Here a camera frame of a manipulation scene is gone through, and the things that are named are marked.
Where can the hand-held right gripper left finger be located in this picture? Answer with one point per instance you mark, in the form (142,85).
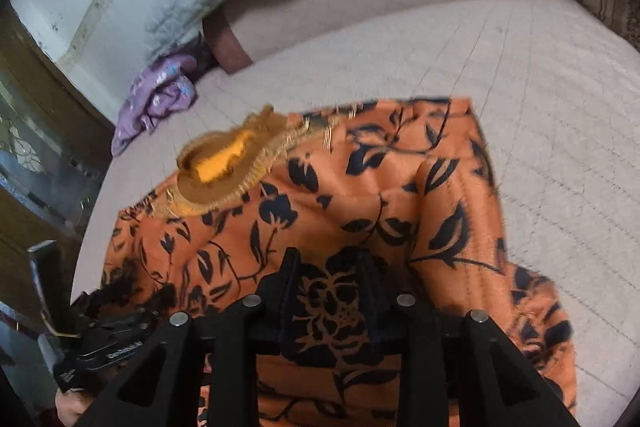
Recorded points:
(287,302)

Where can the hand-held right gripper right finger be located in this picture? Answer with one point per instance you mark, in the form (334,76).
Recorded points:
(372,302)

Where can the pink quilted mattress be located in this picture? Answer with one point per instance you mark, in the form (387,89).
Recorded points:
(550,117)

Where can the orange floral garment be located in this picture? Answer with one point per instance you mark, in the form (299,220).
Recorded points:
(350,187)

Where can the purple printed garment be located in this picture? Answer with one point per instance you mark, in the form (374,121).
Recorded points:
(155,99)

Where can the dark wooden glass door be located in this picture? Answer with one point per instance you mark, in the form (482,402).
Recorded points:
(45,132)

